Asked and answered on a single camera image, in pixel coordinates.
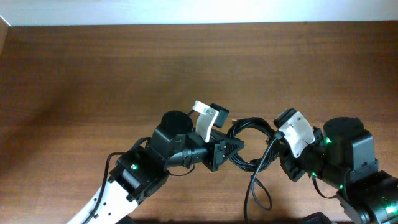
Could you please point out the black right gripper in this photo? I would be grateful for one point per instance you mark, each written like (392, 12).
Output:
(287, 161)

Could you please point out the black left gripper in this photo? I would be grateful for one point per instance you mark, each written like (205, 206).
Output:
(217, 152)

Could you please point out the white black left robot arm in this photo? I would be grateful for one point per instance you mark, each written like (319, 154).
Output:
(142, 170)

